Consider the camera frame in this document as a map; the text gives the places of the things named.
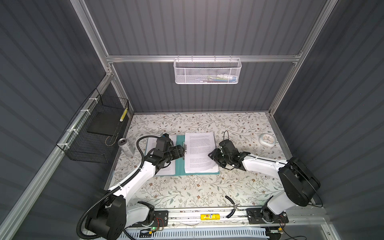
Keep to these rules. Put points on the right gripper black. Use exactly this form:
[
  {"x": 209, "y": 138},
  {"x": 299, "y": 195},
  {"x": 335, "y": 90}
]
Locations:
[{"x": 214, "y": 155}]

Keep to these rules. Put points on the black pad in basket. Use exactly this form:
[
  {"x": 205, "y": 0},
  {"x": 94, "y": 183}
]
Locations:
[{"x": 106, "y": 124}]

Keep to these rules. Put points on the printed paper sheet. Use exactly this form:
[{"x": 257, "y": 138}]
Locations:
[
  {"x": 199, "y": 145},
  {"x": 168, "y": 170}
]

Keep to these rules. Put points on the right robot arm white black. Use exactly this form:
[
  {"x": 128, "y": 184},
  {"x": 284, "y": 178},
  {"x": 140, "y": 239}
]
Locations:
[{"x": 299, "y": 183}]

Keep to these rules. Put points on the silver drink can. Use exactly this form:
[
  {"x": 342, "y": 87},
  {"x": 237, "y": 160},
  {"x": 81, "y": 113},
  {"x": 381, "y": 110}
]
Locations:
[{"x": 126, "y": 146}]

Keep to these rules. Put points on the white wire mesh basket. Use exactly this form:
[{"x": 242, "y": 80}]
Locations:
[{"x": 188, "y": 71}]

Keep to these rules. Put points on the black wire mesh basket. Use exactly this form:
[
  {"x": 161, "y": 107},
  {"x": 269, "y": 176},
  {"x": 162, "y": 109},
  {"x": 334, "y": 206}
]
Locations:
[{"x": 81, "y": 146}]

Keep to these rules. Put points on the yellow marker in black basket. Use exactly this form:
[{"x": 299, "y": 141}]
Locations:
[{"x": 123, "y": 114}]

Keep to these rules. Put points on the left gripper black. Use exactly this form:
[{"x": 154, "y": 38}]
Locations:
[{"x": 173, "y": 148}]

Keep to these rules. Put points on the yellow label on rail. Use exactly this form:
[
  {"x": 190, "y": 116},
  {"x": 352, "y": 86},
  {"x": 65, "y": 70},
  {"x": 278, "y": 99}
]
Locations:
[{"x": 210, "y": 217}]

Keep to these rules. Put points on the white perforated cable tray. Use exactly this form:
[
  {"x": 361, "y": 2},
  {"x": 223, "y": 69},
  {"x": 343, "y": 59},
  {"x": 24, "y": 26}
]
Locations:
[{"x": 198, "y": 234}]

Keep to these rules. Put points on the pens in white basket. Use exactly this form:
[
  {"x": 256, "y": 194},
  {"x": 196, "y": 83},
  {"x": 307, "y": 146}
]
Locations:
[{"x": 218, "y": 79}]

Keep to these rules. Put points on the teal green file folder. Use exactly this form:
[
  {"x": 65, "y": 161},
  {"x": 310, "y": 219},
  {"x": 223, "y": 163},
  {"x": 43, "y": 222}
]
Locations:
[{"x": 180, "y": 165}]

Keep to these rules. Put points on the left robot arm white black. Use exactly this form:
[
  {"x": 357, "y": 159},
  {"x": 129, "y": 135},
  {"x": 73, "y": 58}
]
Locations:
[{"x": 111, "y": 214}]

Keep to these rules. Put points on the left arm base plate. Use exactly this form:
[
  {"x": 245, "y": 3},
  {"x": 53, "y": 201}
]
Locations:
[{"x": 160, "y": 220}]

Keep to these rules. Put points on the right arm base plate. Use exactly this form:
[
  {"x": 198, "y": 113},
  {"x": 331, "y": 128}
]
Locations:
[{"x": 264, "y": 216}]

